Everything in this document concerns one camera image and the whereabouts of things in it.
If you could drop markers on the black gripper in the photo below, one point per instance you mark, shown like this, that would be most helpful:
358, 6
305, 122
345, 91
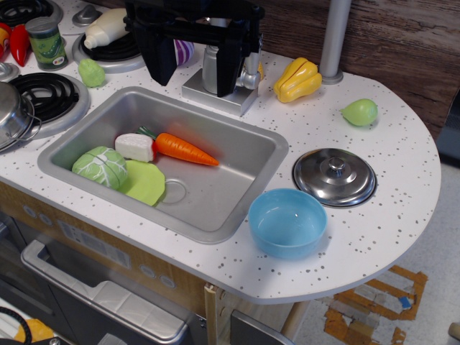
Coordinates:
156, 24

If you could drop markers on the green toy pear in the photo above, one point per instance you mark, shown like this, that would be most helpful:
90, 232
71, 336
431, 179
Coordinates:
360, 113

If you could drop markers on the light blue plastic bowl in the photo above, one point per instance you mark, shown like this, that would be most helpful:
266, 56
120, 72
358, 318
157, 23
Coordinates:
287, 223

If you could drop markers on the purple striped toy onion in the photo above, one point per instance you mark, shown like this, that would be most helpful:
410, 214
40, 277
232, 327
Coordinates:
184, 51

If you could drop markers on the silver toy faucet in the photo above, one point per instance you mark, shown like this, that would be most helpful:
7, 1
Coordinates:
229, 77

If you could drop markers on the back right stove burner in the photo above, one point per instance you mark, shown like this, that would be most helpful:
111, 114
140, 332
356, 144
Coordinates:
120, 56

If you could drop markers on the stove burner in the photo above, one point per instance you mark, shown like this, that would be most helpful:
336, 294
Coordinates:
120, 56
15, 12
59, 101

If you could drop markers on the cream toy sauce bottle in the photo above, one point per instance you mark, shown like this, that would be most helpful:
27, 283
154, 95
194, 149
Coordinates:
108, 28

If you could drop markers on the orange toy carrot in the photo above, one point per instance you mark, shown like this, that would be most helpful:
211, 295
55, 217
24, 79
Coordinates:
172, 146

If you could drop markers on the small green toy vegetable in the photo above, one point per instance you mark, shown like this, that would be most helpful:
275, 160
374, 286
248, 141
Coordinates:
91, 73

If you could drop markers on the yellow toy bell pepper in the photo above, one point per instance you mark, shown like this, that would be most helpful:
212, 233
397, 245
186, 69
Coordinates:
300, 78

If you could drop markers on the white toy radish piece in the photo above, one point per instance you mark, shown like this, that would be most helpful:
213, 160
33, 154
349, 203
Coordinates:
137, 147

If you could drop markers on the silver stove knob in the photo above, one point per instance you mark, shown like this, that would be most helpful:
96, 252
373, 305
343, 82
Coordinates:
8, 72
86, 16

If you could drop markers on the light green plastic plate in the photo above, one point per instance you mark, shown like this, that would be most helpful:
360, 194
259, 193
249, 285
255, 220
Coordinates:
145, 182

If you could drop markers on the grey support pole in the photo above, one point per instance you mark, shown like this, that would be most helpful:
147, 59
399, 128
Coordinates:
338, 15

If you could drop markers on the green toy cabbage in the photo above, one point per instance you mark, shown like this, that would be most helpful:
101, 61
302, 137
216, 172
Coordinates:
102, 165

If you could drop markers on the front left stove burner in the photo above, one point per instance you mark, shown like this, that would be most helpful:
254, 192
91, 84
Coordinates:
59, 101

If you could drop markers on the grey metal sink basin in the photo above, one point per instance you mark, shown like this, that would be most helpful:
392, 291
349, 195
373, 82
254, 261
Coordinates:
206, 204

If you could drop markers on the green toy pea can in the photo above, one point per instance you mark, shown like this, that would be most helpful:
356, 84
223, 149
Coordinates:
47, 44

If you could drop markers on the red toy chili pepper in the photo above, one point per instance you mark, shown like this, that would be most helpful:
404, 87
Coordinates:
19, 44

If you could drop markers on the back left stove burner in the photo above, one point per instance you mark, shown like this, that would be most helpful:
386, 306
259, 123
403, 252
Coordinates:
15, 12

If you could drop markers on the silver stove knob left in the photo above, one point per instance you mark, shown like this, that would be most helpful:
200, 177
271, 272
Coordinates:
8, 72

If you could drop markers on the steel toy pot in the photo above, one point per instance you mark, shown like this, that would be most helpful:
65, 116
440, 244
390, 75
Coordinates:
18, 120

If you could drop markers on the red yellow toy item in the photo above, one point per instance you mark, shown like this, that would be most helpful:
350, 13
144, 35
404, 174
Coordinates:
5, 34

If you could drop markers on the steel pot lid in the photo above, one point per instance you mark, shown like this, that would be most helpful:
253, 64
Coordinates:
335, 177

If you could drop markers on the grey oven door handle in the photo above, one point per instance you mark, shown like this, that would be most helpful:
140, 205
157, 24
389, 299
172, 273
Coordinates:
105, 312

